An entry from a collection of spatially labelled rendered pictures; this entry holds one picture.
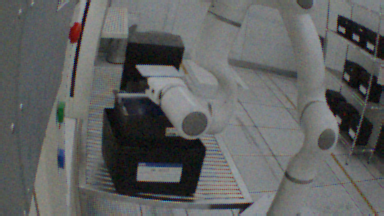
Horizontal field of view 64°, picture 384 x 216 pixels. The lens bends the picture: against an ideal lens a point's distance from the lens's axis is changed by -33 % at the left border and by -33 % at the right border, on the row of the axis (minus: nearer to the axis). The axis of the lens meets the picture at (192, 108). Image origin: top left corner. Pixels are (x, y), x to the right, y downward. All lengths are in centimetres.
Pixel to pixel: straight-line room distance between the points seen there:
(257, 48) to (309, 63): 494
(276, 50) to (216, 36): 511
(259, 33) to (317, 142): 493
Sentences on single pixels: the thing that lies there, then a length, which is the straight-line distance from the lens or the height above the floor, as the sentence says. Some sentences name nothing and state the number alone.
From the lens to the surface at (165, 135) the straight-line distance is 127.
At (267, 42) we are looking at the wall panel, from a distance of 601.
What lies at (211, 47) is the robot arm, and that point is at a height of 127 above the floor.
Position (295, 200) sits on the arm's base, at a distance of 122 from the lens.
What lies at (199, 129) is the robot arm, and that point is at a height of 108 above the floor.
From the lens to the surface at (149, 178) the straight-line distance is 129.
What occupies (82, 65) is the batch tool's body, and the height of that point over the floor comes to 107.
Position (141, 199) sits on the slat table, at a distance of 130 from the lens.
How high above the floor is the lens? 149
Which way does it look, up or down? 21 degrees down
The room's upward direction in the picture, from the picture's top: 11 degrees clockwise
